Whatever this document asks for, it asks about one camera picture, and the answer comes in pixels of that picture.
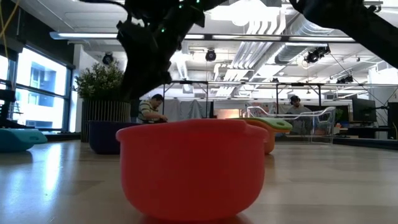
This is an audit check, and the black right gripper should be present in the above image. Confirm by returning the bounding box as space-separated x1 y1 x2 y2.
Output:
116 20 182 124

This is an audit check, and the purple measuring cup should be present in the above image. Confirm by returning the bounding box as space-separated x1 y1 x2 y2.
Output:
88 120 141 156

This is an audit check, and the red measuring cup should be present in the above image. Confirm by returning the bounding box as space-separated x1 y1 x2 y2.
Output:
115 118 270 222

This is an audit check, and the teal measuring cup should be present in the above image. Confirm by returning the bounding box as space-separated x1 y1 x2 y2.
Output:
0 128 49 154

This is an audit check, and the orange measuring cup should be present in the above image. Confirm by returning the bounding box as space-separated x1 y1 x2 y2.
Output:
245 119 276 155

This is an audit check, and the green measuring cup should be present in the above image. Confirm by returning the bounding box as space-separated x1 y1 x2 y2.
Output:
236 117 294 134

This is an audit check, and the clear plastic basket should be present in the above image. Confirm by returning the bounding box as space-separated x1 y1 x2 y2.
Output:
246 105 337 146

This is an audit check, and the person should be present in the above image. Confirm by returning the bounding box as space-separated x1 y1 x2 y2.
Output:
137 93 169 124
284 95 313 134

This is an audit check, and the potted plant in slatted pot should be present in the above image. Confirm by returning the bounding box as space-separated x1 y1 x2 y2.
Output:
75 60 132 143

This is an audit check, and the long overhead light bar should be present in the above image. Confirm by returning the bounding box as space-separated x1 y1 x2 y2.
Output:
49 30 355 43

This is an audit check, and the black ceiling spotlight cluster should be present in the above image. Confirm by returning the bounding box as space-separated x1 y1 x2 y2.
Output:
304 45 331 65

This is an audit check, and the black computer monitor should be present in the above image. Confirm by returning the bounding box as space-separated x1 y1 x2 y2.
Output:
352 98 377 123

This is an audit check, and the black background rig frame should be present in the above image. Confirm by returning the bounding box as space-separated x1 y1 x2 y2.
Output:
161 80 398 119

